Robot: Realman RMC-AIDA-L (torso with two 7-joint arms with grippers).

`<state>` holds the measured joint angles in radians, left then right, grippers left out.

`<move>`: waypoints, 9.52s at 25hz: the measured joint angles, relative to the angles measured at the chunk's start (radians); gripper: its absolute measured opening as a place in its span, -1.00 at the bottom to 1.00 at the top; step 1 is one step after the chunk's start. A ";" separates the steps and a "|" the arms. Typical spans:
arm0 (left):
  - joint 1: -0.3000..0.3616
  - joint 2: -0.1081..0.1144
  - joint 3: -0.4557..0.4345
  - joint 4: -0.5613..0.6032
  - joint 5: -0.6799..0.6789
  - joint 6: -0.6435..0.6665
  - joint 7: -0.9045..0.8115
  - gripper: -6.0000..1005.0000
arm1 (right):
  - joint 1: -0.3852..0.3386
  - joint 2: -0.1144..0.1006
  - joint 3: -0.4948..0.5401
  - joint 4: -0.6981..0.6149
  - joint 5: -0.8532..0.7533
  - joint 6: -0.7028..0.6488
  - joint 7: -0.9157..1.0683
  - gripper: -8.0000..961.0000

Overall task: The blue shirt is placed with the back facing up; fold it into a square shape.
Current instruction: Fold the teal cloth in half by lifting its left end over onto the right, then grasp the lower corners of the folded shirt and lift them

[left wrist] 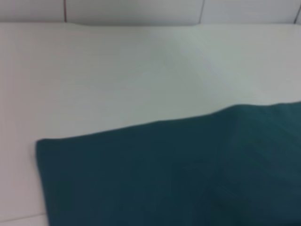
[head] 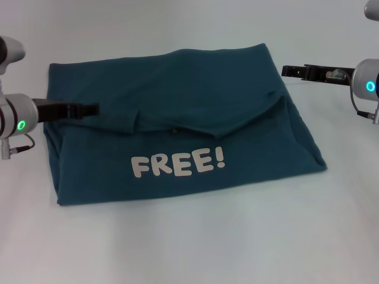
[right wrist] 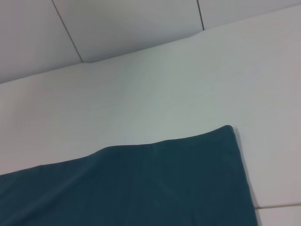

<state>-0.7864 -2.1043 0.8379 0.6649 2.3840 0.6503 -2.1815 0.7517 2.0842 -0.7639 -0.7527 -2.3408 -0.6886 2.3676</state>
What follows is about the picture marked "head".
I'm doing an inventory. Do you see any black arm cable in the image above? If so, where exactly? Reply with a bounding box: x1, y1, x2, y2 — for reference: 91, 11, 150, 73
8, 133, 36, 151
349, 87, 374, 118

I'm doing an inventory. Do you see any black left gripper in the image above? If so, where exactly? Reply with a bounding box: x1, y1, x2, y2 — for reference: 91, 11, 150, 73
32, 98, 100, 122

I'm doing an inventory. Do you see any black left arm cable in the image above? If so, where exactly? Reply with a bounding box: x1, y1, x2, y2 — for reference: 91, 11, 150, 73
8, 133, 36, 151

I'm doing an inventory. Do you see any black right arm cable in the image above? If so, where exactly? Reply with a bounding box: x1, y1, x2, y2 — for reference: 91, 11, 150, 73
349, 87, 374, 118

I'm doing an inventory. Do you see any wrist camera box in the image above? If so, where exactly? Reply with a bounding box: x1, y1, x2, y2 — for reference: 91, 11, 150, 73
364, 0, 379, 21
0, 35, 27, 76

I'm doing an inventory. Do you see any teal blue shirt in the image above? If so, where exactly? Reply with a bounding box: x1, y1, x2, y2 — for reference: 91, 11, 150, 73
43, 43, 328, 208

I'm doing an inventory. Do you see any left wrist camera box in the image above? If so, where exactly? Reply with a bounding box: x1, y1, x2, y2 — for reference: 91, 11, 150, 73
0, 35, 27, 76

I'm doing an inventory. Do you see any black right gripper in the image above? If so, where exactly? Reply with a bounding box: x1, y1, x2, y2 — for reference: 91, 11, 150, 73
281, 63, 356, 87

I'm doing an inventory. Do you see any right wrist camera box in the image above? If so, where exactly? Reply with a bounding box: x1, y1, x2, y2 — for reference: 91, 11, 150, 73
364, 0, 379, 21

